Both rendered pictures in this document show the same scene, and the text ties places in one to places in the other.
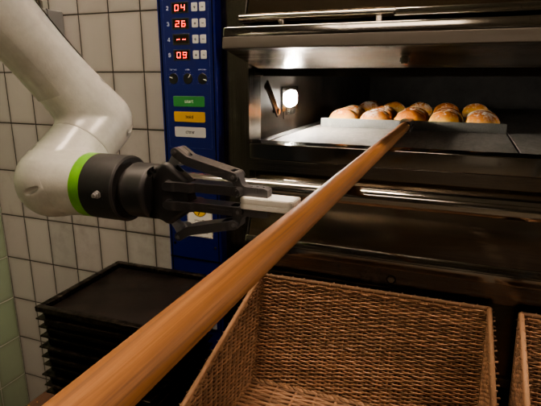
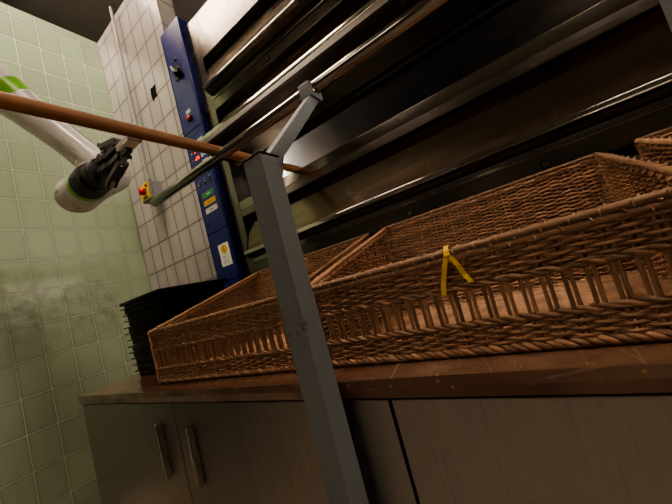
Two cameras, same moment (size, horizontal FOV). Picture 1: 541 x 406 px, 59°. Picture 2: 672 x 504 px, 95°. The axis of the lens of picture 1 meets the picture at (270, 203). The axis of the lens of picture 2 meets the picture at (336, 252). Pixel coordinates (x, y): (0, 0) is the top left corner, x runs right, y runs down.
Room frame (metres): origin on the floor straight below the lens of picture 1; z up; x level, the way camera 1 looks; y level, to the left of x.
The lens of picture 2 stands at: (-0.05, -0.55, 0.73)
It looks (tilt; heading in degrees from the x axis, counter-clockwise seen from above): 5 degrees up; 11
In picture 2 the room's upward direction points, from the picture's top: 15 degrees counter-clockwise
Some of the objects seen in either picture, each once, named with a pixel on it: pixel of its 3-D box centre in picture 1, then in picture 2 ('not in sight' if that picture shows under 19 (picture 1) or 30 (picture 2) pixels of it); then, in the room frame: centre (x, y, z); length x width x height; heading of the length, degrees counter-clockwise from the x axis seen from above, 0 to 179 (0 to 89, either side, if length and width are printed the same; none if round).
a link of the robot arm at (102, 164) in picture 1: (120, 186); (94, 180); (0.67, 0.21, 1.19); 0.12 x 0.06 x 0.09; 158
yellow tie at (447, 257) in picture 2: not in sight; (453, 267); (0.40, -0.62, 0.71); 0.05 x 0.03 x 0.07; 67
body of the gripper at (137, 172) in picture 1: (163, 192); (102, 170); (0.64, 0.15, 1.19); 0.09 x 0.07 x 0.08; 68
